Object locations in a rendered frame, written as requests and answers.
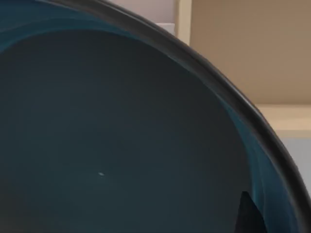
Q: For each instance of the dark blue bowl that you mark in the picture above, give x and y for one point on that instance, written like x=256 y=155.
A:
x=116 y=116

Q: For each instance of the pale wooden open shelf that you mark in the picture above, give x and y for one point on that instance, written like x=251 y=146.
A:
x=243 y=55

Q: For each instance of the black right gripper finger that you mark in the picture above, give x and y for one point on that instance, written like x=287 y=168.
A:
x=247 y=216

